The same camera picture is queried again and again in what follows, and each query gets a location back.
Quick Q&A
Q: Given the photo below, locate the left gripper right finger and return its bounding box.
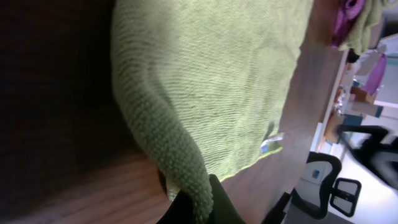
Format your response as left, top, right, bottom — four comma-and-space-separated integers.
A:
209, 174, 245, 224

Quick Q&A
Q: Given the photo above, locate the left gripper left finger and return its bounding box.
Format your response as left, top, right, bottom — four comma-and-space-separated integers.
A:
157, 191, 196, 224

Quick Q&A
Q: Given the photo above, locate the light green cloth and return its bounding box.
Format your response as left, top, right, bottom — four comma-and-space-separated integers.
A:
111, 0, 313, 223

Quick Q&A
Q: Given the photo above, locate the purple cloth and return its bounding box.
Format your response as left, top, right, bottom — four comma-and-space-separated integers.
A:
331, 0, 366, 47

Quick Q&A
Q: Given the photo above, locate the crumpled olive green cloth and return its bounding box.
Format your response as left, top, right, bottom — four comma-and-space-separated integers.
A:
337, 0, 397, 55

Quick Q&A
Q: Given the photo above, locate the background shelf clutter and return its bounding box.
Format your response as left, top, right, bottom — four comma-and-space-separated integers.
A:
322, 34, 397, 143

